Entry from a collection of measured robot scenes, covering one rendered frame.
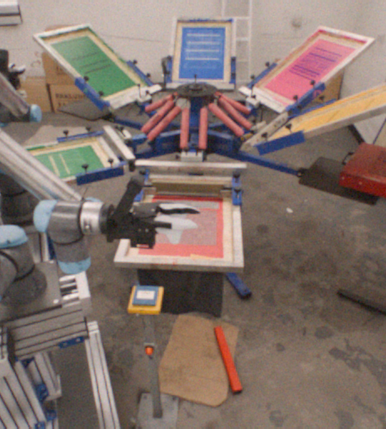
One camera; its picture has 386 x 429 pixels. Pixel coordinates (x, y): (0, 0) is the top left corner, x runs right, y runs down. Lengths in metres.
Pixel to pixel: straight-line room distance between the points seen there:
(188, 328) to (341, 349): 1.00
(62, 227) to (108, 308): 2.06
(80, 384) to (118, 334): 0.53
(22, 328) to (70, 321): 0.15
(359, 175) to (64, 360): 1.96
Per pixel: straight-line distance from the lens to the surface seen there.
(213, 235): 1.94
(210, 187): 2.16
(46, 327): 1.41
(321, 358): 2.74
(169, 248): 1.86
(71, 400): 2.32
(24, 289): 1.29
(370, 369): 2.80
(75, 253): 0.94
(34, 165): 1.02
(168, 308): 2.12
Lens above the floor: 2.17
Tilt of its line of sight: 36 degrees down
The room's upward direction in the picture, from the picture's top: straight up
